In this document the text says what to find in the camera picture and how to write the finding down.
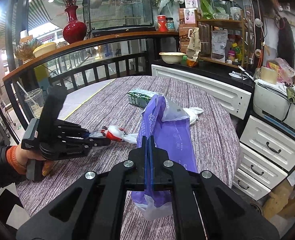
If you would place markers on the purple plastic bag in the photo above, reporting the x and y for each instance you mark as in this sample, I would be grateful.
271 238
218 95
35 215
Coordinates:
169 125

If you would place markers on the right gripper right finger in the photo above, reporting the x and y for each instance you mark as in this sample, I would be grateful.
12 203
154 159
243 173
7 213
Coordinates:
203 206

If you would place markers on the cream bowl on counter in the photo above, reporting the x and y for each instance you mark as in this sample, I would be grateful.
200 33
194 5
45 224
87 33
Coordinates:
172 57

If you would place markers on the curved wooden rail shelf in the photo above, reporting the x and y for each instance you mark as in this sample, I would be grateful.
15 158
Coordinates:
92 42

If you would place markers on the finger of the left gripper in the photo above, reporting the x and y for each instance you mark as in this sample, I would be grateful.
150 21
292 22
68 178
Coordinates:
77 147
68 129

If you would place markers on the red white snack wrapper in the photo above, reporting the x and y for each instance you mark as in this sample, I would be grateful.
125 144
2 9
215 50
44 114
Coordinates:
115 133

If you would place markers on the brown paper bag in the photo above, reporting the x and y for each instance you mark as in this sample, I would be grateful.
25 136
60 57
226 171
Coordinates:
194 47

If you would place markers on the white drawer cabinet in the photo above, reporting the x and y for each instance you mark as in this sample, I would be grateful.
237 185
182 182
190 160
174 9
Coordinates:
267 152

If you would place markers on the blue white candy wrapper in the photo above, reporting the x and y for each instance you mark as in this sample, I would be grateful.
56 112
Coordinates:
193 114

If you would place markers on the red ceramic vase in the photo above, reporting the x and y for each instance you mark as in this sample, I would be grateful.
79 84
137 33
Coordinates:
75 30

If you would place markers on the glass display case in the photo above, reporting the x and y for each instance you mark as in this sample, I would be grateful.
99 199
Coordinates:
116 16

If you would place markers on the yellow bowl on shelf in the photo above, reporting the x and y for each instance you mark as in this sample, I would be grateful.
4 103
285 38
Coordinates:
43 49

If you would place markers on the plastic cup with straw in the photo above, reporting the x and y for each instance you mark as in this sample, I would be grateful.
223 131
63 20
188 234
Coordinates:
34 100

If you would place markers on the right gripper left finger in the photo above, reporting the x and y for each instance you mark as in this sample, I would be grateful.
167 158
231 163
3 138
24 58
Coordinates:
93 206

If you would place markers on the red tin can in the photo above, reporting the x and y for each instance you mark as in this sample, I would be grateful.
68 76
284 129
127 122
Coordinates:
161 19

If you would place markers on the left hand painted nails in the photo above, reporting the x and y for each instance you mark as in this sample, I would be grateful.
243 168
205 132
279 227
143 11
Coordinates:
22 157

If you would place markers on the white printer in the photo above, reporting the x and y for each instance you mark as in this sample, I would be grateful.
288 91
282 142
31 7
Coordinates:
270 102

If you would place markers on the green milk carton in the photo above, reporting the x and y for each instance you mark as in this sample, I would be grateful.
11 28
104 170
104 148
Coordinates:
140 97

